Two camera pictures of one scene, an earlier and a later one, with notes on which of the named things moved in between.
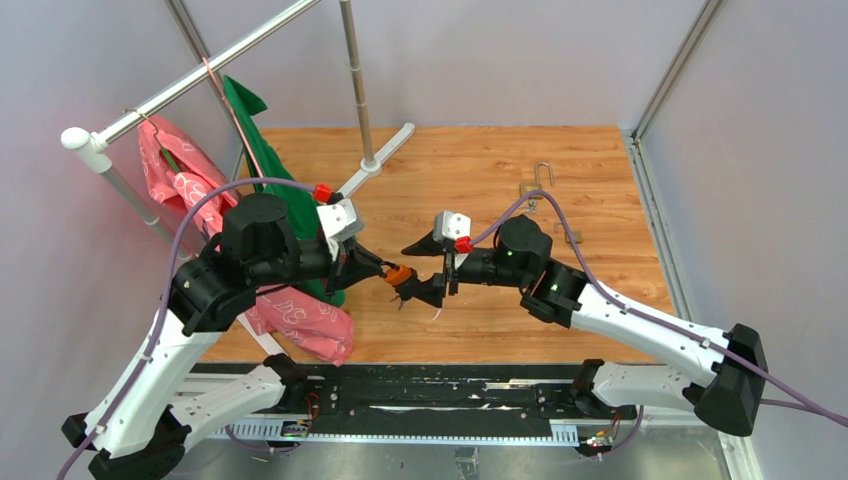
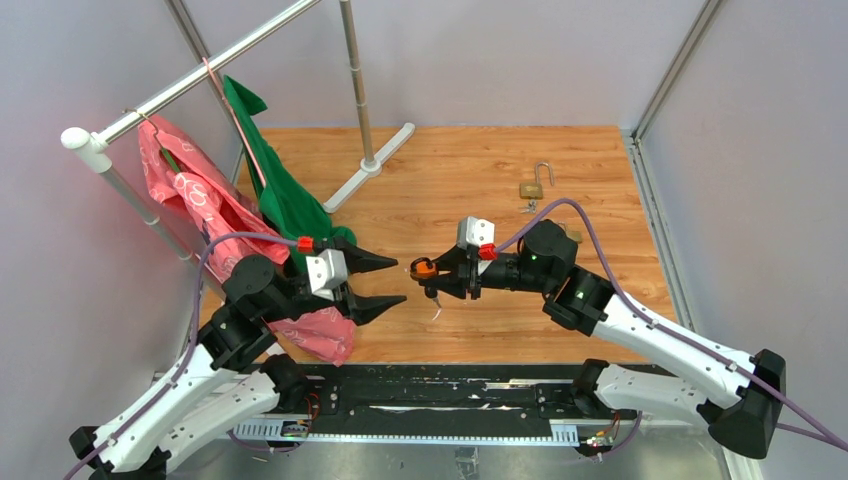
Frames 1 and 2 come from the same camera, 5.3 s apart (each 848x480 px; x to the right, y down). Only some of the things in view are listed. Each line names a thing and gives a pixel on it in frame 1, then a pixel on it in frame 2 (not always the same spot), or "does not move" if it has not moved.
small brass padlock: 576,236 does not move
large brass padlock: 525,188 does not move
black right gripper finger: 425,246 to 452,259
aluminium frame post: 670,259 does not move
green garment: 303,204 does not move
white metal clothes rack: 369,164 does not move
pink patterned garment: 174,170 does not move
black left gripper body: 338,267 to 341,297
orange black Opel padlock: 398,274 to 423,268
